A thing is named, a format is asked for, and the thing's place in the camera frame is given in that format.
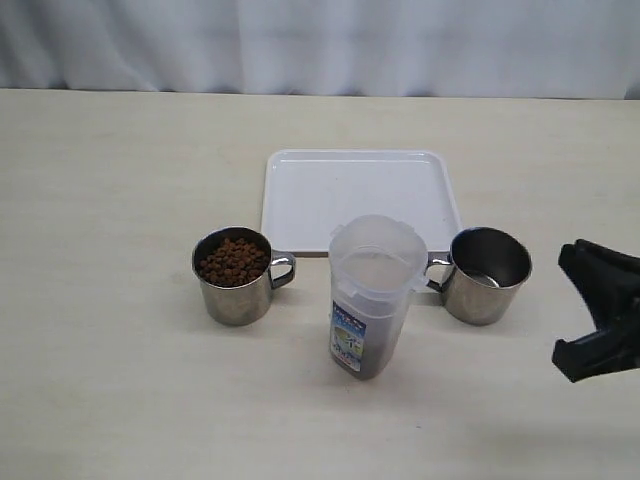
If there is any white curtain backdrop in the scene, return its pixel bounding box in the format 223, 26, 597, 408
1, 1, 639, 100

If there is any clear plastic pitcher with label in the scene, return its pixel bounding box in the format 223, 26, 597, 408
328, 214, 428, 380

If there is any white plastic tray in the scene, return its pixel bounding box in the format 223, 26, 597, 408
260, 149, 463, 256

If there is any steel mug with kibble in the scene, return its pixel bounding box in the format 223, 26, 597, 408
426, 226, 533, 326
192, 226, 296, 327

